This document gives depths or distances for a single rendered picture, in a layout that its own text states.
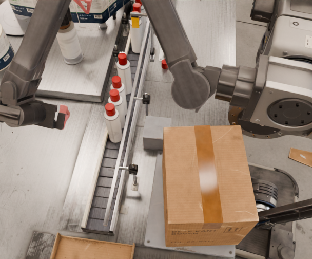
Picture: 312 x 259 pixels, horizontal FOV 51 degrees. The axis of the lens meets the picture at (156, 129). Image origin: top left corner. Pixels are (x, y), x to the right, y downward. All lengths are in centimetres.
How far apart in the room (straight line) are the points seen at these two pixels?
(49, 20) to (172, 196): 53
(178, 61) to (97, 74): 85
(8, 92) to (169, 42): 38
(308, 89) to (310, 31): 13
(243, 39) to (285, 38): 231
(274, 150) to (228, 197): 147
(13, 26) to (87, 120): 65
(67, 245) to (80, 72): 73
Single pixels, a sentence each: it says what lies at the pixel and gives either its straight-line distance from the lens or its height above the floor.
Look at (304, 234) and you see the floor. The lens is 221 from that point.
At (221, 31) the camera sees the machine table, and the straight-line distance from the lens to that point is 176.
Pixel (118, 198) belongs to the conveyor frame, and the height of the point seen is 88.
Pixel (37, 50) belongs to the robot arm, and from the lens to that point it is 78.
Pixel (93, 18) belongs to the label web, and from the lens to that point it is 164.
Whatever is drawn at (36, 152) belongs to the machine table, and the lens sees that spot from 138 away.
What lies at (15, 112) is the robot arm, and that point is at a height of 133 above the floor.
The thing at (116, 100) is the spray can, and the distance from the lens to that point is 115.
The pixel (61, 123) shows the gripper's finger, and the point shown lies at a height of 122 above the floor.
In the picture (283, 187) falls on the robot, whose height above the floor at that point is 24.
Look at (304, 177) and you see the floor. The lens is 236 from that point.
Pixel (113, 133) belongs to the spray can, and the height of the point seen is 95.
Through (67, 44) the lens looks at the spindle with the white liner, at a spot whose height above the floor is 100.
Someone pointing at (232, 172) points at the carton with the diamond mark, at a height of 112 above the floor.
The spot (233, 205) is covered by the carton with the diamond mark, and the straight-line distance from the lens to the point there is 92.
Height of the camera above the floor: 197
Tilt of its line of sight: 58 degrees down
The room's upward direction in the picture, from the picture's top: straight up
